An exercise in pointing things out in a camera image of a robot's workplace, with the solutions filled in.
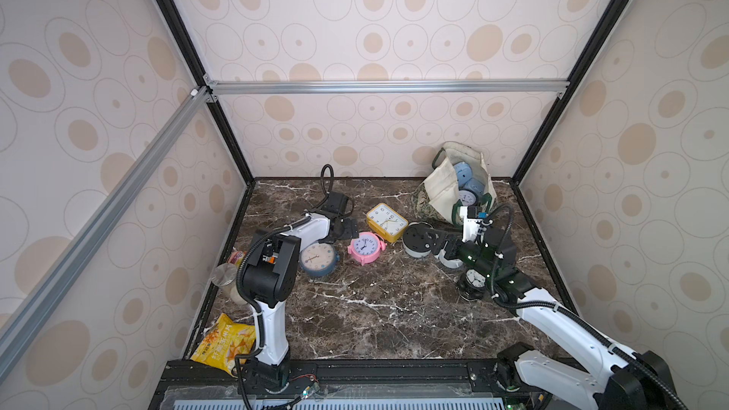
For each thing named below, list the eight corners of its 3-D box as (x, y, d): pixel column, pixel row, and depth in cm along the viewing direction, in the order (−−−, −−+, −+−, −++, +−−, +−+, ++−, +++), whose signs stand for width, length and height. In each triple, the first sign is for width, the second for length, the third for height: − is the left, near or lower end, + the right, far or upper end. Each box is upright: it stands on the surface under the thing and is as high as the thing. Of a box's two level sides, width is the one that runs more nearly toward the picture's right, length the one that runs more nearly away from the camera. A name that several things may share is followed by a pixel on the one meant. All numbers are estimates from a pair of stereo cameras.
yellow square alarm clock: (361, 222, 108) (360, 216, 106) (381, 206, 114) (382, 200, 111) (389, 245, 102) (389, 240, 99) (409, 227, 107) (410, 221, 104)
